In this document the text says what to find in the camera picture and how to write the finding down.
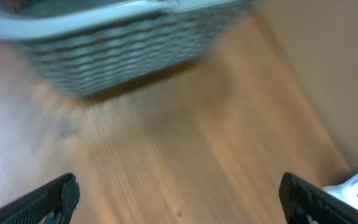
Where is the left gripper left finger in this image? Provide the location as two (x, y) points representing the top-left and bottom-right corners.
(0, 173), (80, 224)

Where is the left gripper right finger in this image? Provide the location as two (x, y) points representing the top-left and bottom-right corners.
(278, 172), (358, 224)

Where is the dark grey plastic shopping basket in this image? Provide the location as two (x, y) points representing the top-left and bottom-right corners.
(0, 0), (251, 96)

